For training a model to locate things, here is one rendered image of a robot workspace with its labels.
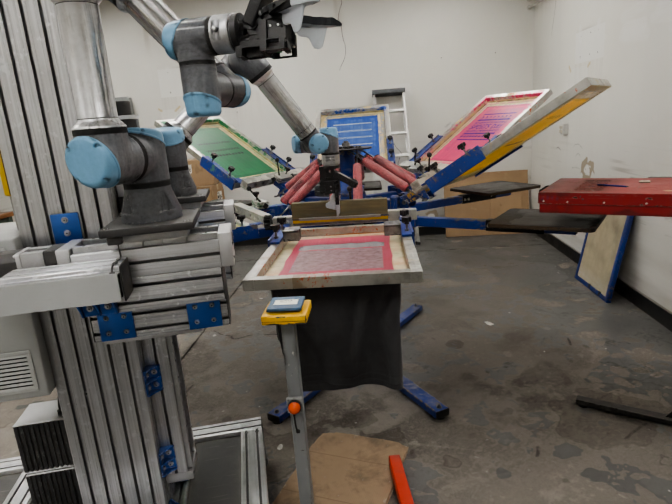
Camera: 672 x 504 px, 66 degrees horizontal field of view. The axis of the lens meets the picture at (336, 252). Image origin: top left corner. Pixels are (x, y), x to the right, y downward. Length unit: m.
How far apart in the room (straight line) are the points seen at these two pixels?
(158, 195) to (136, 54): 5.61
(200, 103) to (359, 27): 5.32
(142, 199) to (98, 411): 0.73
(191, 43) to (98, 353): 0.98
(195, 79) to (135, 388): 0.99
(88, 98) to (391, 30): 5.32
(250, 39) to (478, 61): 5.44
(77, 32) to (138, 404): 1.07
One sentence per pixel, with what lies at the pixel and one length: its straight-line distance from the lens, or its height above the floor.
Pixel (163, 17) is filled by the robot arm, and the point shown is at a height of 1.73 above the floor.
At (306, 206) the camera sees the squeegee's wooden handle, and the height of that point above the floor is 1.13.
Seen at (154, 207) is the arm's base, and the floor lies 1.30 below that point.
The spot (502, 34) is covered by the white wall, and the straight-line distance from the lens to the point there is 6.52.
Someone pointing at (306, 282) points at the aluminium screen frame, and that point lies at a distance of 1.67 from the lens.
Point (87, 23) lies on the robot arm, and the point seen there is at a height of 1.71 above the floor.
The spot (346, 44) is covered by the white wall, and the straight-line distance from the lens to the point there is 6.36.
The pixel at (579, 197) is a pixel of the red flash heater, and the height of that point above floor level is 1.09.
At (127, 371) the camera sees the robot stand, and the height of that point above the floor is 0.78.
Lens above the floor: 1.47
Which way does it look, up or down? 14 degrees down
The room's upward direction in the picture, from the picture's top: 4 degrees counter-clockwise
